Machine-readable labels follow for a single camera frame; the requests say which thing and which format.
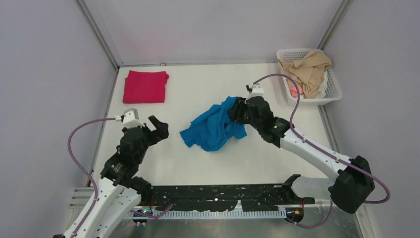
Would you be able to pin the aluminium frame rail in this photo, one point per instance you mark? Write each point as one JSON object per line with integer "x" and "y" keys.
{"x": 97, "y": 32}

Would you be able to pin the pink garment in basket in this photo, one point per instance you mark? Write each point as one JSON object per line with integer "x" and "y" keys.
{"x": 296, "y": 91}

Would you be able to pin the beige t shirt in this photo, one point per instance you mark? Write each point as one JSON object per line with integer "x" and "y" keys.
{"x": 307, "y": 72}

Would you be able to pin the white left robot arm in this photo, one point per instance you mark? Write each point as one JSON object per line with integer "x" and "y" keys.
{"x": 118, "y": 189}

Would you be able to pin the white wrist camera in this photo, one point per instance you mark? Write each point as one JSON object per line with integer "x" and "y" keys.
{"x": 130, "y": 119}
{"x": 254, "y": 90}

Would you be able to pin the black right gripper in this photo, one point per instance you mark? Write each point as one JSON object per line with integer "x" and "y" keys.
{"x": 239, "y": 102}

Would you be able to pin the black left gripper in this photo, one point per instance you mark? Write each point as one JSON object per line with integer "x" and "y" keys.
{"x": 162, "y": 128}

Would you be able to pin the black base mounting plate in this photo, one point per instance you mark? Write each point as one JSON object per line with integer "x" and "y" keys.
{"x": 219, "y": 198}

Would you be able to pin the blue t shirt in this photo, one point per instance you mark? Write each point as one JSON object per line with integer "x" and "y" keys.
{"x": 212, "y": 129}

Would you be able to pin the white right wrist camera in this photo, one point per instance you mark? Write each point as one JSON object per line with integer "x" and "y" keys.
{"x": 254, "y": 90}

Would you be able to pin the white slotted cable duct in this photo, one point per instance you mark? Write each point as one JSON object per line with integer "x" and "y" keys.
{"x": 234, "y": 214}

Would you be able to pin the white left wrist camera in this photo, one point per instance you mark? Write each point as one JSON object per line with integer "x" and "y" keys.
{"x": 130, "y": 119}

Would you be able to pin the folded red t shirt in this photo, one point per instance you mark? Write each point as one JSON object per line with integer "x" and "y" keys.
{"x": 145, "y": 87}

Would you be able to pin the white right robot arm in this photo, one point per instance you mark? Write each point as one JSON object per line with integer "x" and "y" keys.
{"x": 348, "y": 181}

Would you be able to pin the white garment in basket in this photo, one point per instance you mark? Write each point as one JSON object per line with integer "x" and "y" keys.
{"x": 323, "y": 86}

